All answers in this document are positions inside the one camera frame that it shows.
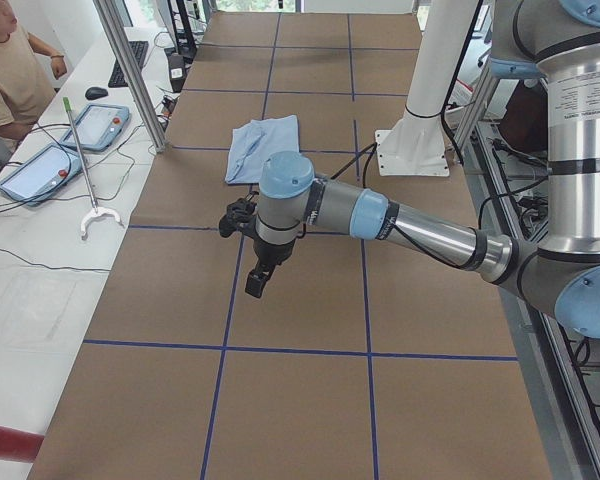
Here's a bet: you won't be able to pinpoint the far teach pendant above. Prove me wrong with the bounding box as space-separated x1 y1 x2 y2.
70 103 130 153

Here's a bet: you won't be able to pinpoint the aluminium frame post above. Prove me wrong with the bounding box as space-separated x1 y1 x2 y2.
93 0 166 153

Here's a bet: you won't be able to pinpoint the black keyboard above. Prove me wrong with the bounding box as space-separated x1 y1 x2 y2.
107 39 150 89

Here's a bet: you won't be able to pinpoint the blue tape grid lines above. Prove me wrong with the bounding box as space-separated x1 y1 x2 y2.
79 9 600 480

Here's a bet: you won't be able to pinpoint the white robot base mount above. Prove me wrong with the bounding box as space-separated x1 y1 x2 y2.
376 0 482 177

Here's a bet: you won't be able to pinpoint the teach pendant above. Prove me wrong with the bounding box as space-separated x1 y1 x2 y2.
0 144 82 205
70 103 130 153

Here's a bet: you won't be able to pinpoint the red fire extinguisher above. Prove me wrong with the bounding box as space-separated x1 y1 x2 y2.
0 426 44 463

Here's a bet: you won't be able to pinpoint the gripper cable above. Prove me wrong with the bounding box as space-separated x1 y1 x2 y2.
327 141 381 189

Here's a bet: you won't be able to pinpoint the reacher grabber tool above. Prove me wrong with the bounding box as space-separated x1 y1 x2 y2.
62 97 123 241

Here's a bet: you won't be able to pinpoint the near teach pendant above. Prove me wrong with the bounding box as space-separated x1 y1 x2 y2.
0 144 82 205

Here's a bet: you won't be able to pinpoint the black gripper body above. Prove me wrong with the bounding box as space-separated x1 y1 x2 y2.
218 191 295 265

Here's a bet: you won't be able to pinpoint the aluminium frame side rack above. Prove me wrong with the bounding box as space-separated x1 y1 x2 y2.
455 66 600 479

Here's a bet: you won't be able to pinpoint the light blue t-shirt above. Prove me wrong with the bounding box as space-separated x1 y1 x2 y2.
224 115 299 185

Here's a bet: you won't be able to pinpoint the black computer mouse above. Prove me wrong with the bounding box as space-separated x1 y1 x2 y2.
84 86 109 100

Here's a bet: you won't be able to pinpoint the seated person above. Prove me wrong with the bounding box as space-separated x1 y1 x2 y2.
0 1 67 151

